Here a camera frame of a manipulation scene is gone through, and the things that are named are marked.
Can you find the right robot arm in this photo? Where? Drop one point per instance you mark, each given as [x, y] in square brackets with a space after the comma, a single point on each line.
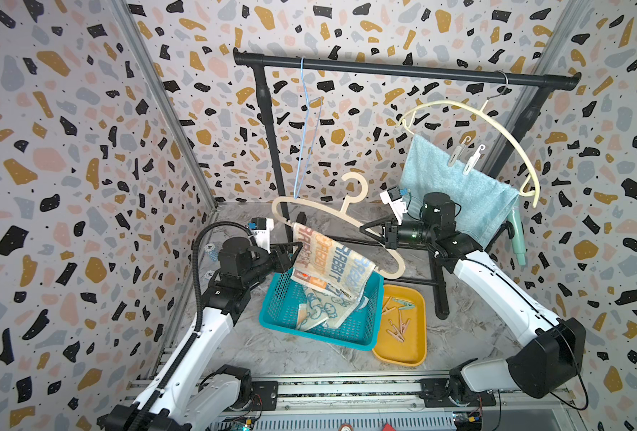
[551, 347]

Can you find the yellow clothespin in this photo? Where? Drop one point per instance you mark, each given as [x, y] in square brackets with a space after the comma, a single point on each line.
[387, 308]

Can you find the beige pink clothespin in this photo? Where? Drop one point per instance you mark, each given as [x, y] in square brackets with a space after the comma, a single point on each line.
[393, 332]

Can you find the teal plastic basket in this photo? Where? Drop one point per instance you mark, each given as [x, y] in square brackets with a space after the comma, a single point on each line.
[359, 331]

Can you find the aluminium rail base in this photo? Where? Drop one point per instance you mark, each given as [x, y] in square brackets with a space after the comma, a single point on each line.
[404, 400]

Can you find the cream RABBIT lettered towel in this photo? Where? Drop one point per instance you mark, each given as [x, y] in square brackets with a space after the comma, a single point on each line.
[329, 267]

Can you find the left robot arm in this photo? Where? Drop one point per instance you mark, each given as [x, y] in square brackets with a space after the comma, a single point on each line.
[180, 397]

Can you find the yellow plastic tray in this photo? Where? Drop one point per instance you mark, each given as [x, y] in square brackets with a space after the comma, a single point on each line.
[413, 351]

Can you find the beige plastic hanger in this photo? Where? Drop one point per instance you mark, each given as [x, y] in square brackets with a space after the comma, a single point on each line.
[341, 214]

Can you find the light teal towel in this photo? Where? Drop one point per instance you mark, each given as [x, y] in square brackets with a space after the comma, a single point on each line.
[485, 203]

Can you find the black clothes rack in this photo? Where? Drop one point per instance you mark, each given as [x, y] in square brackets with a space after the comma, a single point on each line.
[545, 85]

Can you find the blue wire hanger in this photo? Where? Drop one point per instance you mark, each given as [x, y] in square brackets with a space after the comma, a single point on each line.
[306, 146]

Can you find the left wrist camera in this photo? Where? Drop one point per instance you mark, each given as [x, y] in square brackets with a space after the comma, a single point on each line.
[261, 229]

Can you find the green clothespin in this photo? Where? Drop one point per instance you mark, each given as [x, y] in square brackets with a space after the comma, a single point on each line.
[402, 304]

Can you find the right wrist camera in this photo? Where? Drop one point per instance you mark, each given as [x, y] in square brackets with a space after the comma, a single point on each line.
[394, 198]

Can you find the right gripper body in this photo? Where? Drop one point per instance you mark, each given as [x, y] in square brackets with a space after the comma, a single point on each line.
[388, 235]

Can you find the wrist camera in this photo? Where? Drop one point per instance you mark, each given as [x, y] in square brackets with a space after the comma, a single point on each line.
[261, 229]
[394, 198]

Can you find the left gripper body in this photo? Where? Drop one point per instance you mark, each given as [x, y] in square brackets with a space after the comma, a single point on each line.
[276, 263]

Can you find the cream towel blue cartoon print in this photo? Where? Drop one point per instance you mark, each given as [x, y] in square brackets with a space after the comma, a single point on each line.
[322, 310]

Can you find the mint green microphone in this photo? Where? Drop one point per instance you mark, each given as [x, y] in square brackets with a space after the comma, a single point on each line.
[518, 242]

